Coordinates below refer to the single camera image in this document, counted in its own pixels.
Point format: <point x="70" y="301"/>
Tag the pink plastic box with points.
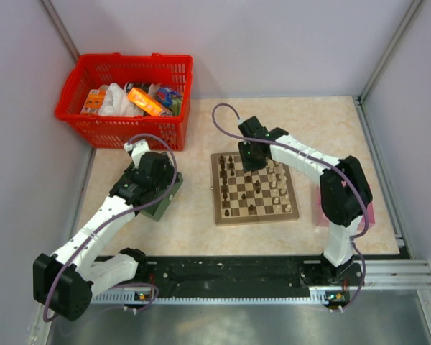
<point x="319" y="217"/>

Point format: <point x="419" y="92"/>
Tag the orange snack box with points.
<point x="145" y="102"/>

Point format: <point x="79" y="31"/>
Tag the orange carton in basket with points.
<point x="93" y="102"/>

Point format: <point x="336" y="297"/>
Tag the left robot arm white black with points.
<point x="66" y="281"/>

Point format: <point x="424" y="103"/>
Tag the grey cable duct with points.
<point x="131" y="297"/>

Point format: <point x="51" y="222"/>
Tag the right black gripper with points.
<point x="247" y="165"/>

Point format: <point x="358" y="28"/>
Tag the dark green box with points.
<point x="155" y="211"/>

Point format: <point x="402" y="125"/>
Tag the aluminium frame rail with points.
<point x="380" y="272"/>

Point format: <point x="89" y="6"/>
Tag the white plastic bag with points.
<point x="116" y="103"/>

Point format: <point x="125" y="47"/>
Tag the blue red package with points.
<point x="169" y="97"/>

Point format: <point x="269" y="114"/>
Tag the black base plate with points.
<point x="244" y="276"/>

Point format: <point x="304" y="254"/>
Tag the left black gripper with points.
<point x="167" y="177"/>

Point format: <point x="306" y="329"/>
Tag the wooden chess board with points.
<point x="262" y="196"/>

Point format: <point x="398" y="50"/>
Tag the red plastic basket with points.
<point x="98" y="71"/>

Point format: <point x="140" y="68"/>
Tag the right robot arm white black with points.
<point x="344" y="190"/>

